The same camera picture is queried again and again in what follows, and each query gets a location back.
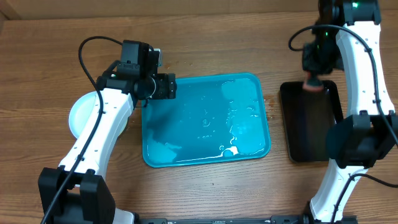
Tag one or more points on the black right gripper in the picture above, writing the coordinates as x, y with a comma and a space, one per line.
310, 64

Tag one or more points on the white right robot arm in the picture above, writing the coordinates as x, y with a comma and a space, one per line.
347, 35

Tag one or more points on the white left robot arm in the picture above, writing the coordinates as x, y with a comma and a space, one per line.
76, 191

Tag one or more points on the light green plate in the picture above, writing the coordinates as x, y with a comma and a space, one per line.
79, 115

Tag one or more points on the blue plastic tray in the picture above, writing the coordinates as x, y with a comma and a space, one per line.
217, 118

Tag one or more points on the black rectangular tray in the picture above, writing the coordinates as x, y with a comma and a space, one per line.
307, 118

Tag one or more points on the orange green scrub sponge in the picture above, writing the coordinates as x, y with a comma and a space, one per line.
312, 83

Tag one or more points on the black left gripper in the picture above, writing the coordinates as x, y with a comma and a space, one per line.
165, 89

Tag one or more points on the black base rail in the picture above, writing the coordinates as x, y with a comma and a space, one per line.
275, 219

